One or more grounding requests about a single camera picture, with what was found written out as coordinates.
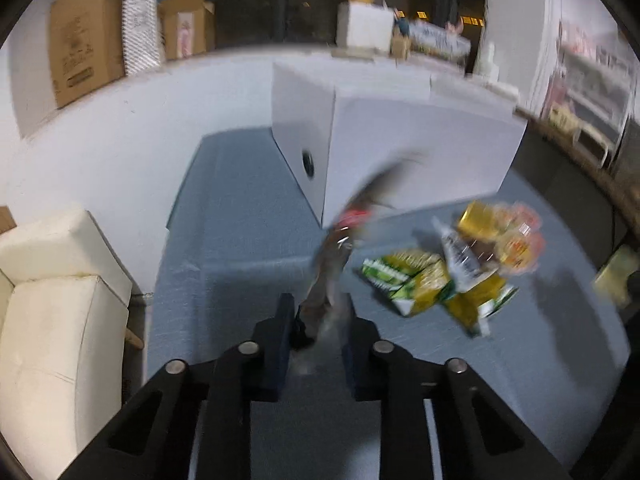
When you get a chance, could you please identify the white dried fruit packet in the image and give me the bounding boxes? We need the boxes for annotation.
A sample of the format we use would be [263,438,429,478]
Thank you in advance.
[432,217,488,292]

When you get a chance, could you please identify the dark meat snack packet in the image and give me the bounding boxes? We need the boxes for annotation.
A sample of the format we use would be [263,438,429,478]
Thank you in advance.
[291,154,421,350]

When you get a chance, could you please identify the white dotted shopping bag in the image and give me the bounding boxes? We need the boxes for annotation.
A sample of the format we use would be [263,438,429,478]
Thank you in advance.
[122,0,162,76]

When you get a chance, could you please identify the wall rack shelf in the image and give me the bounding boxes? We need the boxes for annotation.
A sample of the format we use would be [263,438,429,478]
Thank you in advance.
[541,21,638,159]

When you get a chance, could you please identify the white plastic bottle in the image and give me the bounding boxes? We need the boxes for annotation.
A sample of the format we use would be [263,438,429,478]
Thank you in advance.
[474,41,500,82]

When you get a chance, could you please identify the printed landscape carton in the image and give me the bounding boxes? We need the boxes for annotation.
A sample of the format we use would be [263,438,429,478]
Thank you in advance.
[409,21,471,65]

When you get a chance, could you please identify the white speaker device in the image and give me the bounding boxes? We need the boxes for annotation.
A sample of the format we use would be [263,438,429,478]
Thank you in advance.
[573,125,614,169]

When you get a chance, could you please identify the blue table mat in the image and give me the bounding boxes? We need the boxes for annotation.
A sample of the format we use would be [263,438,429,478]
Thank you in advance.
[148,129,629,479]

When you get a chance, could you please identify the small open cardboard box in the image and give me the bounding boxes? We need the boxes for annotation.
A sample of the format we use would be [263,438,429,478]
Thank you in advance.
[158,0,216,61]

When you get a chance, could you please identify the white foam box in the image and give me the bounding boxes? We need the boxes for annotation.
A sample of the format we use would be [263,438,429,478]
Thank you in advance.
[336,1,395,55]

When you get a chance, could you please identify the pink jelly cup rear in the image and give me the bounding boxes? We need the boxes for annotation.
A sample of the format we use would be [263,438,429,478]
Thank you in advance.
[496,231,546,275]

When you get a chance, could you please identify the white open cardboard box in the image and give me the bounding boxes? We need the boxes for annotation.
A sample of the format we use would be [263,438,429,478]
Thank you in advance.
[271,58,526,226]

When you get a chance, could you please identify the green seaweed snack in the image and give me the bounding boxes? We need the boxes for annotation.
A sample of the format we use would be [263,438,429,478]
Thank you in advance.
[360,248,454,318]

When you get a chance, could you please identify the tall brown cardboard box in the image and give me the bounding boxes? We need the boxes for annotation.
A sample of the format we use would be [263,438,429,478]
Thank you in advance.
[49,0,125,108]

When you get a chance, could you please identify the cream leather sofa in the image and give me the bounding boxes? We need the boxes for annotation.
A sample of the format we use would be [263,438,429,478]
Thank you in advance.
[1,209,132,479]

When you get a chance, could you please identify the yellow snack bag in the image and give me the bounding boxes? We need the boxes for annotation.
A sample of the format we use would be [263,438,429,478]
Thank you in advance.
[444,273,518,337]

